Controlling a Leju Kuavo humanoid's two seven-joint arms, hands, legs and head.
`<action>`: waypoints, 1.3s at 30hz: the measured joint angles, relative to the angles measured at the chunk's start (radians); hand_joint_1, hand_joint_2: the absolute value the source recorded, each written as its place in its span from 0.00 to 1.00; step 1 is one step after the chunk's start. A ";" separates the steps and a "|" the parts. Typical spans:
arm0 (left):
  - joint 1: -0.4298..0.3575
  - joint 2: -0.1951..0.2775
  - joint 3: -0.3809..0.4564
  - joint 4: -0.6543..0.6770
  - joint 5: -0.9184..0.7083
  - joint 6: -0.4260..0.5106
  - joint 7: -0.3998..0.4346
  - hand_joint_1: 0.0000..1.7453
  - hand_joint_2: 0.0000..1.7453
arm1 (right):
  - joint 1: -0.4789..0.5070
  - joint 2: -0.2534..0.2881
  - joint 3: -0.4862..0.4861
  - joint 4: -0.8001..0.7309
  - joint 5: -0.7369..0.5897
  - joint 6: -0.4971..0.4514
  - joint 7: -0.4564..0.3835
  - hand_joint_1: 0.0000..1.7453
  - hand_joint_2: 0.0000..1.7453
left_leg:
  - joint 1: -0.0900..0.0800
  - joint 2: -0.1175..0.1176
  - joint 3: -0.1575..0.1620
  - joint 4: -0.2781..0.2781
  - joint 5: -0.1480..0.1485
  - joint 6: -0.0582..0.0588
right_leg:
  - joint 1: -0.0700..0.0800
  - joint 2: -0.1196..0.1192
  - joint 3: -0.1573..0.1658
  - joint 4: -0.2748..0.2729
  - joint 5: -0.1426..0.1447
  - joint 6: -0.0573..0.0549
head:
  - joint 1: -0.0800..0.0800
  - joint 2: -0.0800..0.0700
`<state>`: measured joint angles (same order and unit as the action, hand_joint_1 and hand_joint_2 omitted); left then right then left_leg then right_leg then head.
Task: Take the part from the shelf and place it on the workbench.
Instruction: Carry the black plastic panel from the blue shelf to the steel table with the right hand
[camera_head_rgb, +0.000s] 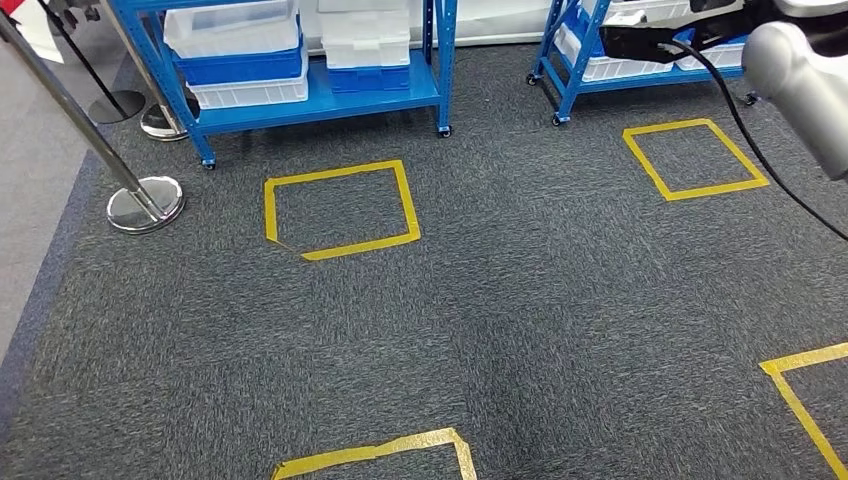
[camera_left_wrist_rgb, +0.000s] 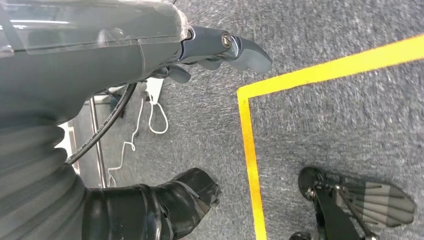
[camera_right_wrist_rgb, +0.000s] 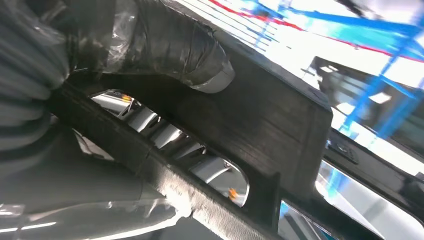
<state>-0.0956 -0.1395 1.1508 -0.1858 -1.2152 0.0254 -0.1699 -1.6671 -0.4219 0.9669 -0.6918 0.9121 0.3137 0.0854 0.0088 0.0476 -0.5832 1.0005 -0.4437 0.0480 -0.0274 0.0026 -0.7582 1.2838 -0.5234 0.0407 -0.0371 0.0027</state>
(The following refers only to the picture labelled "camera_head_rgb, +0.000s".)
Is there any thin black stanchion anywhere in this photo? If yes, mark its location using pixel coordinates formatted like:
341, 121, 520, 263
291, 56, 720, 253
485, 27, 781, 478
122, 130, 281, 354
36, 0, 147, 126

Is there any yellow floor tape square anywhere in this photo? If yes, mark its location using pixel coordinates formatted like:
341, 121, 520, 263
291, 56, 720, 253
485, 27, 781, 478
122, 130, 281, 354
759, 341, 848, 480

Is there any thin black camera cable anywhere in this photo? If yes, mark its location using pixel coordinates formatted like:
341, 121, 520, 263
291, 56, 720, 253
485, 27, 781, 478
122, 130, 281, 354
659, 39, 848, 243

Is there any blue plastic bin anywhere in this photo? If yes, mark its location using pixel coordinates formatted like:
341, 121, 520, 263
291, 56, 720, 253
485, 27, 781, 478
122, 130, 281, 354
172, 39, 306, 87
669, 27, 751, 49
327, 64, 412, 94
563, 3, 607, 60

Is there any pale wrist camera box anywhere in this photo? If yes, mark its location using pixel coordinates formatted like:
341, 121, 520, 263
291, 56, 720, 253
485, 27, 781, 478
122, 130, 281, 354
604, 9, 647, 29

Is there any white car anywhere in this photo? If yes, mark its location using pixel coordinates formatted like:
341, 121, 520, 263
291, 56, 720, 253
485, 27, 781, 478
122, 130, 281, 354
13, 0, 584, 66

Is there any blue metal shelf rack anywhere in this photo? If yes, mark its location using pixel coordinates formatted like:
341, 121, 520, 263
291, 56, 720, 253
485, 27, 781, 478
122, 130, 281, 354
109, 0, 460, 172
525, 0, 760, 127

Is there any black-headed chrome stanchion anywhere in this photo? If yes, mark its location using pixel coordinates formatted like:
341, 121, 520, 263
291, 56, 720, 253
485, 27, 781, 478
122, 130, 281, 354
49, 0, 201, 142

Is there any chrome stanchion post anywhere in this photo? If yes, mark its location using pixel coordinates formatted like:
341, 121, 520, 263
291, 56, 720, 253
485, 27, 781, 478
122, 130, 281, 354
0, 9, 187, 236

